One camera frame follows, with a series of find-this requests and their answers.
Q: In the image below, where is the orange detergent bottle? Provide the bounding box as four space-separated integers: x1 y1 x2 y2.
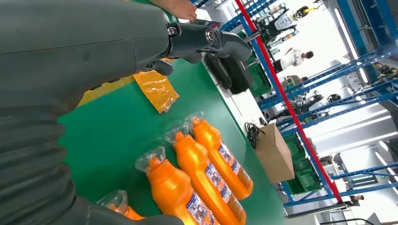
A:
165 124 247 225
185 112 254 201
95 189 145 222
135 146 220 225

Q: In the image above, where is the black handheld controller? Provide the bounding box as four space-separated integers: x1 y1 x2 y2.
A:
204 53 233 90

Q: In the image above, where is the small yellow wrapped sheet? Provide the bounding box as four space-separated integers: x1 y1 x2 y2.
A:
133 69 180 114

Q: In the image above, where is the black hard carrying case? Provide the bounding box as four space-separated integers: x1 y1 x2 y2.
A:
223 56 254 95

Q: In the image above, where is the humanoid robot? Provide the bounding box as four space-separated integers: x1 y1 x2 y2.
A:
255 3 318 47

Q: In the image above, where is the green plastic crate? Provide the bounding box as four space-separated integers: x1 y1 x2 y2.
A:
286 160 322 195
247 60 272 98
283 133 307 162

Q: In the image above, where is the white table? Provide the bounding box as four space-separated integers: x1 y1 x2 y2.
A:
199 7 271 131

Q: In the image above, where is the person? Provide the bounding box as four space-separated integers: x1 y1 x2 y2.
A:
348 194 365 206
273 48 314 74

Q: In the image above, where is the red metal pole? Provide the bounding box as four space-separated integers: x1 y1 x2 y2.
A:
235 0 343 203

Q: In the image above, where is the cardboard box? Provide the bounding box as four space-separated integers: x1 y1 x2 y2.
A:
254 122 295 184

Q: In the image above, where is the blue metal shelving rack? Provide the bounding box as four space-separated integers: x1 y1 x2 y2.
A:
191 0 398 208

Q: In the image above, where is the black cable bundle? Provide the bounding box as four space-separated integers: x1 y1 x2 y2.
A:
244 122 266 150

